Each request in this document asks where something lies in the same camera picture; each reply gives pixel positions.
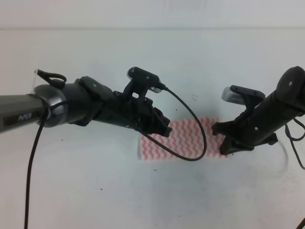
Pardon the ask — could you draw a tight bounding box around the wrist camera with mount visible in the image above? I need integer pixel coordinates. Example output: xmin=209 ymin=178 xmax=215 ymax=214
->
xmin=221 ymin=85 xmax=265 ymax=111
xmin=123 ymin=67 xmax=167 ymax=98

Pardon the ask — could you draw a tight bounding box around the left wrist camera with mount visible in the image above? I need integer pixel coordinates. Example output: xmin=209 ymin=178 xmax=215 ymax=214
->
xmin=123 ymin=67 xmax=167 ymax=98

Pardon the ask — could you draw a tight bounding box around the black left camera cable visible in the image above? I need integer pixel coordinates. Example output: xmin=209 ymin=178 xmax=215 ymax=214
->
xmin=23 ymin=87 xmax=207 ymax=229

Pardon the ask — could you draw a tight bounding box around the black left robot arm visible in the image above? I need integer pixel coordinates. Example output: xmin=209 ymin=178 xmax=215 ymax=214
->
xmin=0 ymin=67 xmax=172 ymax=137

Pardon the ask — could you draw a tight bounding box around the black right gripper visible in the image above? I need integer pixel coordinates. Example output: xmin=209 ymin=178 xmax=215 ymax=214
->
xmin=212 ymin=107 xmax=278 ymax=155

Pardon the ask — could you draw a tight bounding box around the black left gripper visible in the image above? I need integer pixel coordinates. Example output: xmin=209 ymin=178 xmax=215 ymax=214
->
xmin=102 ymin=90 xmax=172 ymax=137

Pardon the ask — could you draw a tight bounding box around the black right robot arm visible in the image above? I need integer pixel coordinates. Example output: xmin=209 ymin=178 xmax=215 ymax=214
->
xmin=212 ymin=66 xmax=305 ymax=155

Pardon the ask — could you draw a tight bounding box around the pink white wavy-striped towel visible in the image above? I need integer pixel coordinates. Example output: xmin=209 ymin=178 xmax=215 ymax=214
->
xmin=138 ymin=117 xmax=229 ymax=160

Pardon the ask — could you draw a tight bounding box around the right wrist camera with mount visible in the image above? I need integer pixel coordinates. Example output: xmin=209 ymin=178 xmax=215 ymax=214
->
xmin=221 ymin=85 xmax=265 ymax=111

